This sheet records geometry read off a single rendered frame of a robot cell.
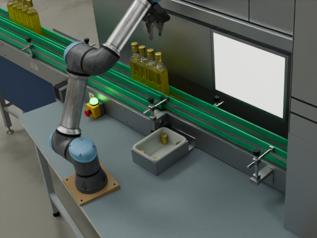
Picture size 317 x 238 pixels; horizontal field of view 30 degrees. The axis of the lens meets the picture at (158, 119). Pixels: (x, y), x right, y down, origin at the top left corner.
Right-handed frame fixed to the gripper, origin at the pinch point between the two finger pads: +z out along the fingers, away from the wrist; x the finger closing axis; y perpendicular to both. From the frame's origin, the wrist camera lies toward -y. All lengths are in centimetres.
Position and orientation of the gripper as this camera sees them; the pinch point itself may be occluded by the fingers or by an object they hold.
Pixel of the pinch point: (156, 36)
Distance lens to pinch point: 288.0
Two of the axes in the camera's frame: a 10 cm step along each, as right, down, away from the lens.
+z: 0.9, 8.2, 5.7
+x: -7.2, 4.5, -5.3
